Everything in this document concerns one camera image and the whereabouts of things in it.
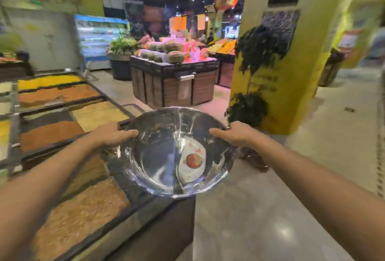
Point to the pile of orange fruit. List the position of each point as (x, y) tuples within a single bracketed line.
[(225, 46)]

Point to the orange hanging sign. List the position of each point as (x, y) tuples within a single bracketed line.
[(177, 23)]

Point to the shiny steel bowl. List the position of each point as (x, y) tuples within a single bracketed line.
[(162, 152)]

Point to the yellow pillar with posters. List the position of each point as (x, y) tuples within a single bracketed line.
[(303, 68)]

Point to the dark side stand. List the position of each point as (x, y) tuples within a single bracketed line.
[(330, 68)]

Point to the person's right thumb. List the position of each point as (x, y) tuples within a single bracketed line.
[(219, 132)]

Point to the heap of pale yellow grain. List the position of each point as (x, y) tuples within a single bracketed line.
[(99, 115)]

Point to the person's left thumb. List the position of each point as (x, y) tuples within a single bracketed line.
[(129, 134)]

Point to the person's right forearm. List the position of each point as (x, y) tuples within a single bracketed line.
[(315, 191)]

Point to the heap of orange-brown grain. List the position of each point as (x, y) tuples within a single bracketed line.
[(57, 94)]

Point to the dark grain display counter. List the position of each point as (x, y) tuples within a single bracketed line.
[(144, 227)]

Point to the person's right hand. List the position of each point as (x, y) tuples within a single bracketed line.
[(239, 135)]

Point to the roll of plastic bags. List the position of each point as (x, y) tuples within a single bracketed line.
[(185, 87)]

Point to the red and white bowl sticker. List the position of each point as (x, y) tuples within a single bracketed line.
[(192, 161)]

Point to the refrigerated display case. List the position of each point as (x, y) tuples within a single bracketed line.
[(96, 41)]

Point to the pile of green produce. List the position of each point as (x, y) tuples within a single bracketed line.
[(121, 45)]

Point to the pile of watermelons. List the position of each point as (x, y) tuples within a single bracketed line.
[(172, 51)]

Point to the person's left hand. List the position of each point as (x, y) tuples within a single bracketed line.
[(109, 136)]

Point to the heap of tan grain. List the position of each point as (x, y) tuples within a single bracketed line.
[(81, 215)]

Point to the dark wooden fruit stand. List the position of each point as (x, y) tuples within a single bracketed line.
[(171, 86)]

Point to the dark artificial tree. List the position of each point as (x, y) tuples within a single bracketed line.
[(258, 50)]

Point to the heap of brown grain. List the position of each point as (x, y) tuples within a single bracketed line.
[(48, 136)]

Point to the person's left forearm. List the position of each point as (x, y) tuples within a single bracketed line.
[(39, 185)]

